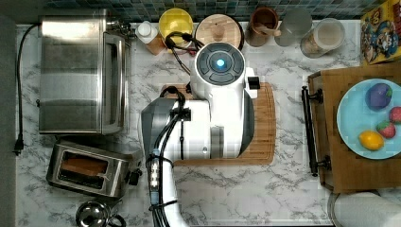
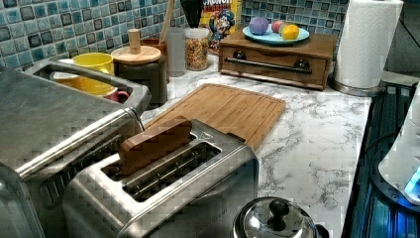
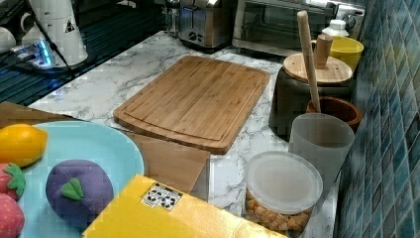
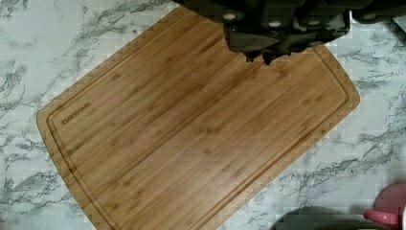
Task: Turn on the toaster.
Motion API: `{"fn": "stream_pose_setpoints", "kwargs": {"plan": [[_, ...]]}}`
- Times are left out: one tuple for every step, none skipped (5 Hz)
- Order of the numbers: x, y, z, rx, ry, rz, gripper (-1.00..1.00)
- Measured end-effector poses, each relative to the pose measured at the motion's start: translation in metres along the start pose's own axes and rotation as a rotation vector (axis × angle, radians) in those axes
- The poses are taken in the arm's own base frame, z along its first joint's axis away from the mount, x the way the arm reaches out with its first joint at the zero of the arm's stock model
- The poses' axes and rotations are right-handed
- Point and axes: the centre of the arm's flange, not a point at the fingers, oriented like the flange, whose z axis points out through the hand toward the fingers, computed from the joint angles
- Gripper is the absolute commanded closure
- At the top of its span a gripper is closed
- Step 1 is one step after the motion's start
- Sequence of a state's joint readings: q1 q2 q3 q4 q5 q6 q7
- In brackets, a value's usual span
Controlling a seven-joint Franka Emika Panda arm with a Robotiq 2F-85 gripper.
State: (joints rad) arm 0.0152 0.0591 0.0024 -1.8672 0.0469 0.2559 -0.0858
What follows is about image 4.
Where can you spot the pink mug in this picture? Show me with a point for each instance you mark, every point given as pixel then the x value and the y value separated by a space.
pixel 389 207

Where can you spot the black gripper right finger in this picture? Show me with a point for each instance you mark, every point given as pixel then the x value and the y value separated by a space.
pixel 296 43

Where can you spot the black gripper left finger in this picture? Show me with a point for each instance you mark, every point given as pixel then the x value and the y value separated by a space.
pixel 253 44

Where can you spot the bamboo cutting board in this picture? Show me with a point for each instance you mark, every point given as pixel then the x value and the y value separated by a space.
pixel 175 132

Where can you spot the dark grey canister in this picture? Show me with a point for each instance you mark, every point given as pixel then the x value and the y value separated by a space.
pixel 322 218

